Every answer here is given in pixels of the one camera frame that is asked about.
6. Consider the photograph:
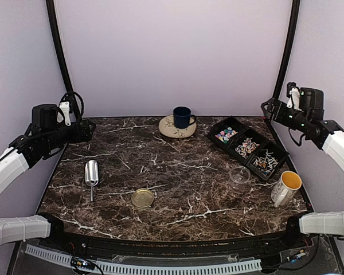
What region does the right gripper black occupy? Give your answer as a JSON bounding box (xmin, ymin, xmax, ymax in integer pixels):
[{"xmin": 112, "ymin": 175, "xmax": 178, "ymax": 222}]
[{"xmin": 262, "ymin": 97, "xmax": 310, "ymax": 132}]

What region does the metal scoop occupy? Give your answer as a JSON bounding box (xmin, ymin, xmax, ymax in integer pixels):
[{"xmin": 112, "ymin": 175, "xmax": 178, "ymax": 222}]
[{"xmin": 84, "ymin": 160, "xmax": 99, "ymax": 202}]

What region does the black three-compartment candy tray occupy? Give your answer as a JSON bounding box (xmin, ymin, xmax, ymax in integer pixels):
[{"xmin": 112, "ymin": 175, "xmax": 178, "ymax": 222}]
[{"xmin": 207, "ymin": 117, "xmax": 288, "ymax": 181}]

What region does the clear plastic jar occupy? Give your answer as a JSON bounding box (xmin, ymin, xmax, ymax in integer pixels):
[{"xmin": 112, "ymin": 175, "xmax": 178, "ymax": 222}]
[{"xmin": 229, "ymin": 166, "xmax": 251, "ymax": 184}]

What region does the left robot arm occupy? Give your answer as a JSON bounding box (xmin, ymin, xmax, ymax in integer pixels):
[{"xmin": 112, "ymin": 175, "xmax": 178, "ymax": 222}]
[{"xmin": 0, "ymin": 101, "xmax": 96, "ymax": 250}]

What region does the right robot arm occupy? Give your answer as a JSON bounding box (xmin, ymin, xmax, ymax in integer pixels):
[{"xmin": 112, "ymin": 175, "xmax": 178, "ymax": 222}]
[{"xmin": 261, "ymin": 82, "xmax": 344, "ymax": 249}]

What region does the white mug yellow inside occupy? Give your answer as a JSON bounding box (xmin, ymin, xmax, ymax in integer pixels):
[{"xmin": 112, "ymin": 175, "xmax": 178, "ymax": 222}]
[{"xmin": 271, "ymin": 171, "xmax": 302, "ymax": 208}]

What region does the beige ceramic plate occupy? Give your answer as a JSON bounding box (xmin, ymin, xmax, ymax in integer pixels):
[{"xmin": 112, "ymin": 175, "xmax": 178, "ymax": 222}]
[{"xmin": 158, "ymin": 115, "xmax": 197, "ymax": 139}]

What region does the gold jar lid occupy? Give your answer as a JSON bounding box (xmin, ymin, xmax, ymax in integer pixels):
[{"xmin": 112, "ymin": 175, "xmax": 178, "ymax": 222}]
[{"xmin": 131, "ymin": 188, "xmax": 154, "ymax": 208}]

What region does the dark blue mug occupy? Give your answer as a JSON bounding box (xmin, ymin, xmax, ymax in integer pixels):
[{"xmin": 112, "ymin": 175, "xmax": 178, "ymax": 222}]
[{"xmin": 173, "ymin": 107, "xmax": 196, "ymax": 129}]

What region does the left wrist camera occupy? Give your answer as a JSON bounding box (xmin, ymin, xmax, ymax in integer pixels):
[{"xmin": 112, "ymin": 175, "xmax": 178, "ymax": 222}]
[{"xmin": 57, "ymin": 101, "xmax": 71, "ymax": 127}]

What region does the right black frame post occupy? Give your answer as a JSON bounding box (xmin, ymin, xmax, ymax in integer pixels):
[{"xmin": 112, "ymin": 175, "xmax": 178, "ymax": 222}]
[{"xmin": 273, "ymin": 0, "xmax": 300, "ymax": 99}]

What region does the black frame post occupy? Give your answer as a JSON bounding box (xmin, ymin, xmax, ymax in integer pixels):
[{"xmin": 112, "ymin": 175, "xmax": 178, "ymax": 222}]
[
  {"xmin": 273, "ymin": 0, "xmax": 300, "ymax": 99},
  {"xmin": 45, "ymin": 0, "xmax": 73, "ymax": 92}
]

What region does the left black frame post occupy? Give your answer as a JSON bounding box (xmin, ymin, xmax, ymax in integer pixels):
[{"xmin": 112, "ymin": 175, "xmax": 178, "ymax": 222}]
[{"xmin": 45, "ymin": 0, "xmax": 73, "ymax": 92}]

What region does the white slotted cable duct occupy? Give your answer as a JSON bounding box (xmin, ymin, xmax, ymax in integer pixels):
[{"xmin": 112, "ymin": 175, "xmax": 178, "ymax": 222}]
[{"xmin": 25, "ymin": 245, "xmax": 262, "ymax": 274}]

